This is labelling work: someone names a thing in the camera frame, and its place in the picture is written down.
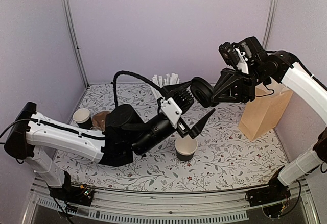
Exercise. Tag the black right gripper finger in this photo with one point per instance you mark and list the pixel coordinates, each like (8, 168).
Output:
(232, 79)
(223, 95)

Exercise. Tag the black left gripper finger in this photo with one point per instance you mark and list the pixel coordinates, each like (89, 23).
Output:
(199, 126)
(169, 90)

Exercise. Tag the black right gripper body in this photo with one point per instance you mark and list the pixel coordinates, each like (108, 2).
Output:
(248, 87)

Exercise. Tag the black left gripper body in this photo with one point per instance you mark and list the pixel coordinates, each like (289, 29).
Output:
(142, 146)

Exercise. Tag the black and white coffee cup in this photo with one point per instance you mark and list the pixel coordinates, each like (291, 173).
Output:
(185, 148)

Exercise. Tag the black plastic cup lid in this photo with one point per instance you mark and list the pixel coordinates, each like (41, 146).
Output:
(202, 91)

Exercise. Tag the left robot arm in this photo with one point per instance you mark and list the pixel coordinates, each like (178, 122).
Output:
(124, 136)

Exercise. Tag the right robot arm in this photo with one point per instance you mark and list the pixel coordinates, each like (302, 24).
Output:
(285, 68)

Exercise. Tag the paper-wrapped straws bundle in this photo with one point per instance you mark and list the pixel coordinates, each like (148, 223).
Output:
(168, 79)

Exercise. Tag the brown paper bag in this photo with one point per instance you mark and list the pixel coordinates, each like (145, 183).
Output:
(263, 113)

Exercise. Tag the brown cardboard cup carrier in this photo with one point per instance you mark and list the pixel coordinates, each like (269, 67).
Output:
(98, 120)

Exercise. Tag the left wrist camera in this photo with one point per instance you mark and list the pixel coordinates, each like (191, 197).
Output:
(176, 105)

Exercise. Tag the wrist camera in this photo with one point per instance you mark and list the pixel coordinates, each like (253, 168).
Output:
(242, 55)
(176, 105)

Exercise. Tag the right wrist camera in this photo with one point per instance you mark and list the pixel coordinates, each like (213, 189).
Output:
(242, 55)

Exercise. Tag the right aluminium corner post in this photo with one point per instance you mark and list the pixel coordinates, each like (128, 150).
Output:
(269, 24)

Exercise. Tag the aluminium corner post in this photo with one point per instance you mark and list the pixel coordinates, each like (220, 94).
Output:
(73, 38)
(269, 24)

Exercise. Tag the aluminium front rail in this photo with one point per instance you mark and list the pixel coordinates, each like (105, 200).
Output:
(118, 206)

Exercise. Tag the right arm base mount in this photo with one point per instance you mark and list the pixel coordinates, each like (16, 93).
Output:
(275, 191)

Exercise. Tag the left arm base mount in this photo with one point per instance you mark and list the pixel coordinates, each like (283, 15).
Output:
(82, 194)

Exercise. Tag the left aluminium corner post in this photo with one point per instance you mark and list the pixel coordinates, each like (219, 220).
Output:
(73, 38)

